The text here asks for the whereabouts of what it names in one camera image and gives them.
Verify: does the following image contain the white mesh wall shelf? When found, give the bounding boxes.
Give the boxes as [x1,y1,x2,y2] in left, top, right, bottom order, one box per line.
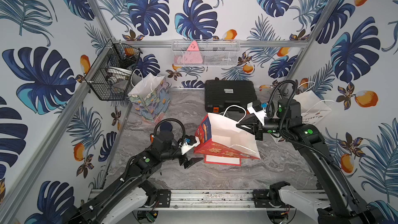
[171,39,240,67]

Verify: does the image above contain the black tool case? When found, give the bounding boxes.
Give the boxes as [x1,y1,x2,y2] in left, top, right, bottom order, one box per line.
[205,80,258,113]

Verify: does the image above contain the dark blue round disc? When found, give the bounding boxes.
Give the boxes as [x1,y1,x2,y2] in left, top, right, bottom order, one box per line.
[159,122,173,132]

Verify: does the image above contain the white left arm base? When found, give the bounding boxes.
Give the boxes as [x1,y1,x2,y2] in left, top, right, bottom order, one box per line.
[101,181,158,224]

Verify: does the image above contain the white happy paper bag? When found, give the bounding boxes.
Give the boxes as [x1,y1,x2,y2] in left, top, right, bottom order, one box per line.
[294,80,335,125]

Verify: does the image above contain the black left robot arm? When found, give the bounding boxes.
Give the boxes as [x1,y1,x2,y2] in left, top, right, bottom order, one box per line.
[61,118,203,224]

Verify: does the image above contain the pink triangle item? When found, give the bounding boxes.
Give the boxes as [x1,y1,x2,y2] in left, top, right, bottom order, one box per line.
[179,40,204,65]

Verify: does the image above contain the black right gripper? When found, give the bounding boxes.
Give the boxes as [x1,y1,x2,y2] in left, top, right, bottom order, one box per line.
[236,116,288,141]

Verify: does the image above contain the black wire basket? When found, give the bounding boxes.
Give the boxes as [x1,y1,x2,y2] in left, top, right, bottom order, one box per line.
[84,40,143,101]

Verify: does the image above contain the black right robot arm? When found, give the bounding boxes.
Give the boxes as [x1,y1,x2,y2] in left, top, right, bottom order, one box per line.
[236,80,386,224]

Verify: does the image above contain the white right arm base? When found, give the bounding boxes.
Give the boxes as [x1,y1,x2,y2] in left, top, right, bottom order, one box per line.
[268,181,331,222]

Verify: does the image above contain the aluminium linear rail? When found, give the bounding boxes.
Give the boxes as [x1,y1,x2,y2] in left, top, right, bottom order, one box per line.
[90,188,327,211]

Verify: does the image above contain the red paper bag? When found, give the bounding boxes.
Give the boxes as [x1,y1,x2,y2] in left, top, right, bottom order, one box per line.
[194,113,260,159]
[204,155,241,166]

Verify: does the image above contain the floral paper bag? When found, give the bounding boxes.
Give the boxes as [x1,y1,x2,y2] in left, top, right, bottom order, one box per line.
[127,73,171,124]

